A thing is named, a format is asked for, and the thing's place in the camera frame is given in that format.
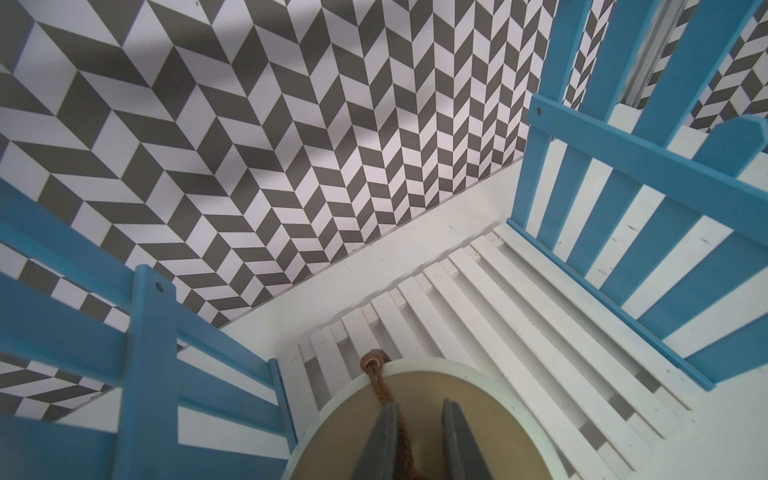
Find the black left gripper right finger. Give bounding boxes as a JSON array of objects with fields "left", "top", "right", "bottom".
[{"left": 441, "top": 399, "right": 492, "bottom": 480}]

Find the cream canister with tan lid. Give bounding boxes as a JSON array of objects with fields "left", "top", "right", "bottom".
[{"left": 283, "top": 358, "right": 567, "bottom": 479}]

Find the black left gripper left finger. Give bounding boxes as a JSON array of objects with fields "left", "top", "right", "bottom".
[{"left": 352, "top": 401, "right": 399, "bottom": 480}]

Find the aluminium right corner post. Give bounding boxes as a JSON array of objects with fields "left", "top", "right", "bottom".
[{"left": 621, "top": 0, "right": 687, "bottom": 108}]

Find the blue white wooden shelf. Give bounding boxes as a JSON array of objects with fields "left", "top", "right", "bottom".
[{"left": 1, "top": 1, "right": 767, "bottom": 479}]

